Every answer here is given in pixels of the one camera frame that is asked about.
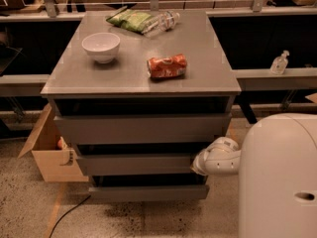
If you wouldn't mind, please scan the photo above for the grey drawer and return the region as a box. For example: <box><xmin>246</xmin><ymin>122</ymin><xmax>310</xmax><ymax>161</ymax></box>
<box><xmin>77</xmin><ymin>142</ymin><xmax>208</xmax><ymax>176</ymax></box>
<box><xmin>54</xmin><ymin>114</ymin><xmax>231</xmax><ymax>145</ymax></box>
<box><xmin>89</xmin><ymin>173</ymin><xmax>209</xmax><ymax>202</ymax></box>

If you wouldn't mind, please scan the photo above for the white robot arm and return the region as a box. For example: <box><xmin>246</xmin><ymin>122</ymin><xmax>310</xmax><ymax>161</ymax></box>
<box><xmin>191</xmin><ymin>137</ymin><xmax>241</xmax><ymax>176</ymax></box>

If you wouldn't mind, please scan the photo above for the grey top drawer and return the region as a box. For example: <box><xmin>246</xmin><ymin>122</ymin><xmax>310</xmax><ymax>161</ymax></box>
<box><xmin>54</xmin><ymin>114</ymin><xmax>231</xmax><ymax>145</ymax></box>

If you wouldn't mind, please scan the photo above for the grey drawer cabinet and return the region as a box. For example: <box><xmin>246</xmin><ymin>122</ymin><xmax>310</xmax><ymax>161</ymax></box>
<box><xmin>40</xmin><ymin>10</ymin><xmax>242</xmax><ymax>186</ymax></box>

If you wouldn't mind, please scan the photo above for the grey bottom drawer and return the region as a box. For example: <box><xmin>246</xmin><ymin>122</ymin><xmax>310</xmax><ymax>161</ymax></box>
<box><xmin>89</xmin><ymin>173</ymin><xmax>209</xmax><ymax>202</ymax></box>

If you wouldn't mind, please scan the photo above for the crushed orange soda can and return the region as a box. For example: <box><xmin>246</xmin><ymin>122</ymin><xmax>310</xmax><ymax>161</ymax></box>
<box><xmin>147</xmin><ymin>54</ymin><xmax>187</xmax><ymax>79</ymax></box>

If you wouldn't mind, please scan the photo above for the white bowl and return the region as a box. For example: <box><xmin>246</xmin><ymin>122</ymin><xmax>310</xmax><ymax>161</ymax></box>
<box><xmin>81</xmin><ymin>33</ymin><xmax>121</xmax><ymax>63</ymax></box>

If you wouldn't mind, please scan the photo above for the clear plastic water bottle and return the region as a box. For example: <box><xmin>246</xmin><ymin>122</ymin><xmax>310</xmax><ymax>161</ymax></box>
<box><xmin>142</xmin><ymin>11</ymin><xmax>180</xmax><ymax>38</ymax></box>

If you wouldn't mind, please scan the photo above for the green chip bag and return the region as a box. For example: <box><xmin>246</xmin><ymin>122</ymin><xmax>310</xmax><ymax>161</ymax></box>
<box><xmin>106</xmin><ymin>7</ymin><xmax>152</xmax><ymax>33</ymax></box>

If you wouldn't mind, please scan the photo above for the cardboard box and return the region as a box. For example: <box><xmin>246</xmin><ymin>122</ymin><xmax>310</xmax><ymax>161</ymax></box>
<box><xmin>19</xmin><ymin>104</ymin><xmax>88</xmax><ymax>182</ymax></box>

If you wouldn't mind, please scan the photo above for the hand sanitizer pump bottle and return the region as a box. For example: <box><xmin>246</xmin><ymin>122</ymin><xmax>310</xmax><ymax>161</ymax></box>
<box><xmin>270</xmin><ymin>51</ymin><xmax>289</xmax><ymax>75</ymax></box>

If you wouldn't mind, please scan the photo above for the black floor cable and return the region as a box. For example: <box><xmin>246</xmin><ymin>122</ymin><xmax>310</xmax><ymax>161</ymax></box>
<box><xmin>49</xmin><ymin>194</ymin><xmax>92</xmax><ymax>238</ymax></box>

